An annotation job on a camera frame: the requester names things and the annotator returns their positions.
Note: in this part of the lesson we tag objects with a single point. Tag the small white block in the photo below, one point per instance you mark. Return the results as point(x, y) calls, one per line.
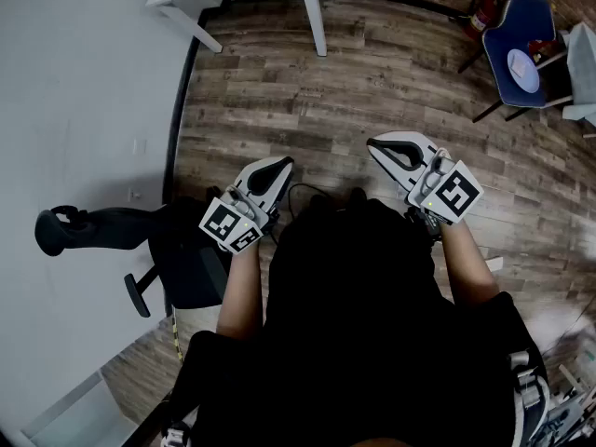
point(494, 264)

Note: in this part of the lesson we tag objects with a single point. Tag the grey metal equipment stand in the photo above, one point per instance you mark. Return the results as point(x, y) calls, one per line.
point(572, 417)

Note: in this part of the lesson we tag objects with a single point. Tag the grey box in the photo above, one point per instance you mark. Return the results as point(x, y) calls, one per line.
point(582, 72)

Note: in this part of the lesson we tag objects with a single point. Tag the person's right forearm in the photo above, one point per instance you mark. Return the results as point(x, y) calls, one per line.
point(468, 268)

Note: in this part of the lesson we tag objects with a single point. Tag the red fire extinguisher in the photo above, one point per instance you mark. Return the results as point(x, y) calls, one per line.
point(482, 17)

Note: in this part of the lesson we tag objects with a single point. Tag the white shelf unit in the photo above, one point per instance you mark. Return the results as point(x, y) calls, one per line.
point(84, 417)

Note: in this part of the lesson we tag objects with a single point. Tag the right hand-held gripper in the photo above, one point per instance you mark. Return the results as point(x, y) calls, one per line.
point(458, 193)

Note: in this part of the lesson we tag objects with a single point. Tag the yellow tape strip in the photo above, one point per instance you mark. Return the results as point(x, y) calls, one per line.
point(177, 338)

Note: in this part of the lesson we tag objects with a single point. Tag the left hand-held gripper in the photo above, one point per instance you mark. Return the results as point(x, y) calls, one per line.
point(223, 224)

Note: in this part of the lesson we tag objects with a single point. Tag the person's black clothing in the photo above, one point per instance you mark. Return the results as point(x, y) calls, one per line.
point(363, 333)

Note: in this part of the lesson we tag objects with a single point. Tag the blue padded chair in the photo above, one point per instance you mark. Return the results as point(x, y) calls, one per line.
point(521, 21)

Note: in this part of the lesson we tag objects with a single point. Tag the white round plate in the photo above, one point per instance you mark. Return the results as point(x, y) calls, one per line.
point(524, 70)

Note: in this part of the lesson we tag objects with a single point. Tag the black office chair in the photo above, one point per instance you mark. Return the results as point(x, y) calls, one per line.
point(121, 228)

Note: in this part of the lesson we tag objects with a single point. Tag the person's left forearm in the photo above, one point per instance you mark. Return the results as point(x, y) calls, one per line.
point(242, 291)

